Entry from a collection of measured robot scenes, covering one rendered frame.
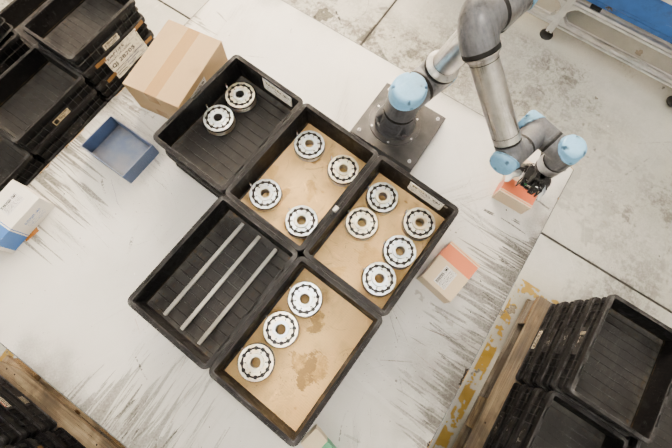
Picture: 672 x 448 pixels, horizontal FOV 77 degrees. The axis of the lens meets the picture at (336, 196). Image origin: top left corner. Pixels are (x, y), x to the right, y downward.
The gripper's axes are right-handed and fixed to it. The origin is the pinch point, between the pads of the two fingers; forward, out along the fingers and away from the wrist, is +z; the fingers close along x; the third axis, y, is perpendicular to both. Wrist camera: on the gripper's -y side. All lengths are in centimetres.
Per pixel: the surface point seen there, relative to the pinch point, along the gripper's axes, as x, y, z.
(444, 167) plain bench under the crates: -25.8, 7.3, 5.3
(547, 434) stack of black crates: 59, 65, 37
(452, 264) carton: -7.7, 39.8, -2.3
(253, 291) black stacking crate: -56, 82, -8
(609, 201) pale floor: 61, -61, 75
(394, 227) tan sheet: -30, 41, -8
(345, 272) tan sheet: -35, 62, -8
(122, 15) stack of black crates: -180, 17, 18
